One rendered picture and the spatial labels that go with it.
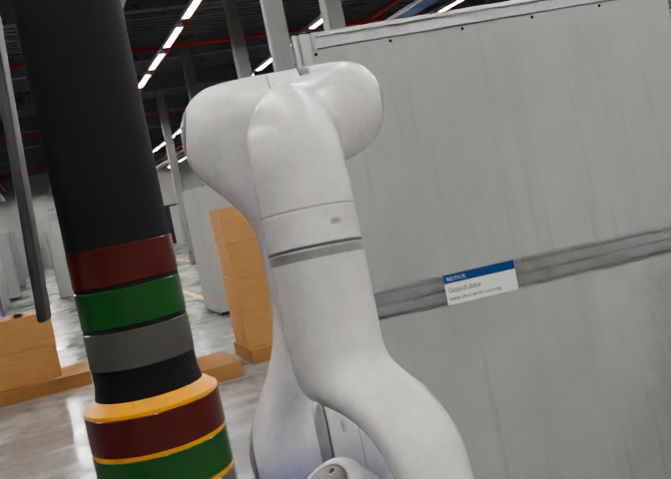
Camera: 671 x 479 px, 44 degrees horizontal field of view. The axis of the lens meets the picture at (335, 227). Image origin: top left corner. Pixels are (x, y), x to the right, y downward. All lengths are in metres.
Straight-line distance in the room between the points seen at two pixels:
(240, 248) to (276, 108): 7.65
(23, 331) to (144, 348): 9.27
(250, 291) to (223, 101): 7.57
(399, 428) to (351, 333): 0.10
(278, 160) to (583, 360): 1.72
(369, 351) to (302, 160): 0.18
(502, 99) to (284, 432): 1.47
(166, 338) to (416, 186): 1.91
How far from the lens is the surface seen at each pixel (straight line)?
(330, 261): 0.73
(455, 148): 2.20
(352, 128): 0.87
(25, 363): 9.56
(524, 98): 2.28
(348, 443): 0.98
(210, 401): 0.27
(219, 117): 0.90
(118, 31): 0.27
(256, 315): 8.49
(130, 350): 0.26
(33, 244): 0.27
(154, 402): 0.26
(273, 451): 0.97
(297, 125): 0.75
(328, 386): 0.73
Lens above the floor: 1.61
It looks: 3 degrees down
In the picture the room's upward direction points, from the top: 11 degrees counter-clockwise
